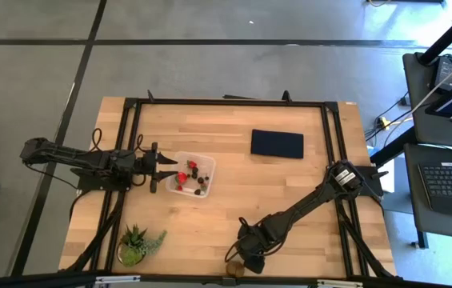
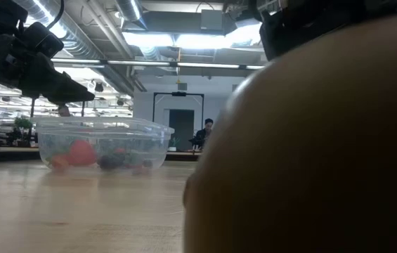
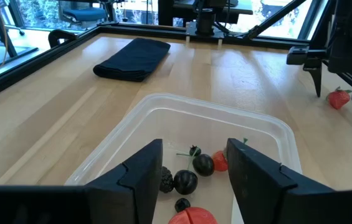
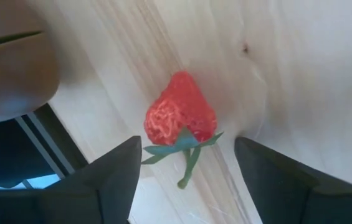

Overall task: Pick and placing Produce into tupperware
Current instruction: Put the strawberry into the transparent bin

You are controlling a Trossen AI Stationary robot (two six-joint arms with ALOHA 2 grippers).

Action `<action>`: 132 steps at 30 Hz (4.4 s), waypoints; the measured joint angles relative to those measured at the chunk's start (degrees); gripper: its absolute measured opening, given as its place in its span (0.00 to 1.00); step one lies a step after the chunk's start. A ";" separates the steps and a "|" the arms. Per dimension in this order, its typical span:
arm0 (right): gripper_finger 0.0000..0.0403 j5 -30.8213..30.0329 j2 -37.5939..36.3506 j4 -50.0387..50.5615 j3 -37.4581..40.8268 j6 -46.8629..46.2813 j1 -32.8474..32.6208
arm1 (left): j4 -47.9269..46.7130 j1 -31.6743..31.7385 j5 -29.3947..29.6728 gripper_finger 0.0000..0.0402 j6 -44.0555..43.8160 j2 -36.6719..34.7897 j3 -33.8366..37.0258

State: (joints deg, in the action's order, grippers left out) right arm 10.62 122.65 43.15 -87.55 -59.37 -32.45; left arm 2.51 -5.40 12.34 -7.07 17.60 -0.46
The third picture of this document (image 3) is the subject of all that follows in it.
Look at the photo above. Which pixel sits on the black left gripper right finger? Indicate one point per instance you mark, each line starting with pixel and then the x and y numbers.
pixel 263 193

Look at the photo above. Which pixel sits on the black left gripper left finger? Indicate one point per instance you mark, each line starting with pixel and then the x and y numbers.
pixel 132 193

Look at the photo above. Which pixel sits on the red strawberry small leaves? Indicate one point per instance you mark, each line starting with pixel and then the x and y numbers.
pixel 337 99

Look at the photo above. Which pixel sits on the black bumpy blackberry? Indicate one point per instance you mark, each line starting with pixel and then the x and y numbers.
pixel 166 180

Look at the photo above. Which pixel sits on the small dark blueberry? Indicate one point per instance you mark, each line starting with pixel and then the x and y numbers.
pixel 195 150
pixel 182 204

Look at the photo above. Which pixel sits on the black round berry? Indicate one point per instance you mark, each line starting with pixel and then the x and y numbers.
pixel 185 182
pixel 203 165

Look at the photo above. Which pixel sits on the red and green toy fruit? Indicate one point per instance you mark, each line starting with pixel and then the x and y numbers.
pixel 192 216

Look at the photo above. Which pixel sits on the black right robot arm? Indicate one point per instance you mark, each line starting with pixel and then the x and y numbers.
pixel 205 21

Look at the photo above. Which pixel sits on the clear plastic tupperware container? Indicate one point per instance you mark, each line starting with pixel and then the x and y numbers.
pixel 194 124

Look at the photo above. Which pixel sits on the navy folded cloth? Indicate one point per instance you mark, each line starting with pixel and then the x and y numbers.
pixel 132 60

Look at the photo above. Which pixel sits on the black stand pole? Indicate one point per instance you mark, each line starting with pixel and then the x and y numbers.
pixel 13 58

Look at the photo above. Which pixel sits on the blue office chair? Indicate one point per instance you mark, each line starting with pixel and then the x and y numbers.
pixel 83 14

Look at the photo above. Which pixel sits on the grey chair wheel base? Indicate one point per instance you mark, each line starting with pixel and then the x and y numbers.
pixel 13 29

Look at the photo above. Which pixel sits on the black aluminium table frame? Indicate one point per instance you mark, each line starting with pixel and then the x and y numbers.
pixel 38 61

